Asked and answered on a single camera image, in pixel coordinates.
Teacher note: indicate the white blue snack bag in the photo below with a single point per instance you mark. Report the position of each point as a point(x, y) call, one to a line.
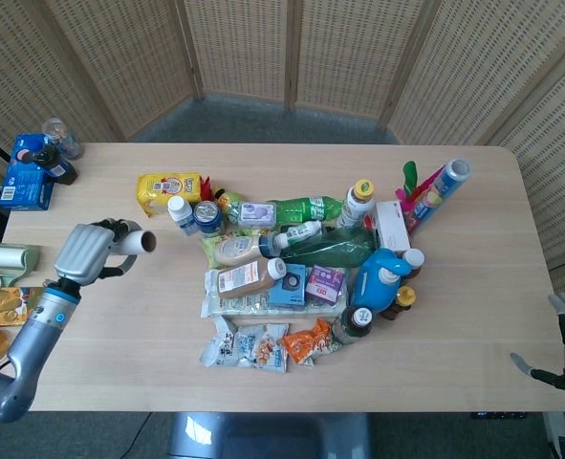
point(248, 349)

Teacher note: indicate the orange snack bag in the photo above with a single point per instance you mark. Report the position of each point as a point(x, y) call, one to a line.
point(306, 344)

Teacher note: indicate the yellow green snack bag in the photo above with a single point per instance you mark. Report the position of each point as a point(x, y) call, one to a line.
point(229, 198)

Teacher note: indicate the light green snack bag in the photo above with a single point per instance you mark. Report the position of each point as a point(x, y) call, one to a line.
point(208, 248)

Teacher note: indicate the blue tin can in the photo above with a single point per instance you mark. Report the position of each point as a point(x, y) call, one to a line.
point(208, 217)

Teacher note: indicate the blue detergent bottle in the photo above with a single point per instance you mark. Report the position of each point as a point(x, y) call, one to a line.
point(375, 284)

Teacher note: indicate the blue cookie box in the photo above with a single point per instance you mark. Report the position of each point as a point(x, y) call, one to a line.
point(24, 184)

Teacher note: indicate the blue cylindrical tube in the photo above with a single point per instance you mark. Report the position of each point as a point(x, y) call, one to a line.
point(442, 189)

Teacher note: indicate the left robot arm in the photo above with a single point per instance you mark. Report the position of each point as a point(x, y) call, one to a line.
point(28, 349)

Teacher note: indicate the purple box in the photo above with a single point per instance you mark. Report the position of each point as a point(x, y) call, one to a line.
point(325, 284)

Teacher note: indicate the black table control panel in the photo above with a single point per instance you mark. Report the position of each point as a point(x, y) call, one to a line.
point(485, 414)

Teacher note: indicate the woven folding screen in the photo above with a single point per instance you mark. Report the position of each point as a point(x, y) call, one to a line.
point(239, 48)

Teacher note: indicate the clear white flat package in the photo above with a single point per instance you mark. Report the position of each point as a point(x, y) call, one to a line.
point(244, 307)

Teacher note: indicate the white pill bottle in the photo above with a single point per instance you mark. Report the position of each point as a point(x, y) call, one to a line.
point(181, 215)

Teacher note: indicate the black dark bottle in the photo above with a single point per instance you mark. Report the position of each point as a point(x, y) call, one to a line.
point(57, 167)

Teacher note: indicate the brown bottle white cap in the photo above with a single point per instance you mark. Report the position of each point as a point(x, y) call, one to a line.
point(413, 260)

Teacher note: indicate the small white green bottle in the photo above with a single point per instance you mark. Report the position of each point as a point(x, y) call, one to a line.
point(301, 233)

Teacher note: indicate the white red box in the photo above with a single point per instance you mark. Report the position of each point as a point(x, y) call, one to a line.
point(392, 225)

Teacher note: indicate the green pink feather shuttlecock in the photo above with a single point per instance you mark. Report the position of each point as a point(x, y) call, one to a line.
point(408, 174)

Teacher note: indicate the dark green plastic bottle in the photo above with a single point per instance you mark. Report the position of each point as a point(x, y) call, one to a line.
point(334, 248)

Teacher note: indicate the red plastic toy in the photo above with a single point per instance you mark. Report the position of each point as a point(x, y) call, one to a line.
point(207, 187)

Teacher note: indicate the white cylinder roll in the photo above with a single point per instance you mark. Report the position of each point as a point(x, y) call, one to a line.
point(141, 241)

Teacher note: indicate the dark drink bottle red label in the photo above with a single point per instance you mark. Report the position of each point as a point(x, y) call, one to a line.
point(358, 322)

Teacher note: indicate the brown bottle yellow cap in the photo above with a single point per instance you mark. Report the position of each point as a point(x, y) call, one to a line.
point(404, 299)

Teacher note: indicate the gold yellow snack box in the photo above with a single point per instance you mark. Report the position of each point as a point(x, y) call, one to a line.
point(7, 306)

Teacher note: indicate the purple wipes pack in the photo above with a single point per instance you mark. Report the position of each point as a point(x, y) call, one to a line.
point(258, 213)

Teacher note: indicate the green soda bottle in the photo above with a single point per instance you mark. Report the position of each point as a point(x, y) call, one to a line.
point(306, 208)

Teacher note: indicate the small blue box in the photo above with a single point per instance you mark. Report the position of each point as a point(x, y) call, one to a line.
point(288, 287)

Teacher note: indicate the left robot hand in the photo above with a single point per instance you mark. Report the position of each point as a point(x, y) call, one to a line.
point(79, 253)

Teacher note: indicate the yellow capped tea bottle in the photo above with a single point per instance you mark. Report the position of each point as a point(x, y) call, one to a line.
point(356, 203)

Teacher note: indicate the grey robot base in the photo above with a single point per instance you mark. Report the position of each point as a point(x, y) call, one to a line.
point(267, 437)

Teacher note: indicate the cream bottle blue cap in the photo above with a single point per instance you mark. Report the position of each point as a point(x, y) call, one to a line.
point(236, 249)

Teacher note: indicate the brown drink white cap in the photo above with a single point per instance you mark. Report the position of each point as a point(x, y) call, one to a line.
point(244, 279)

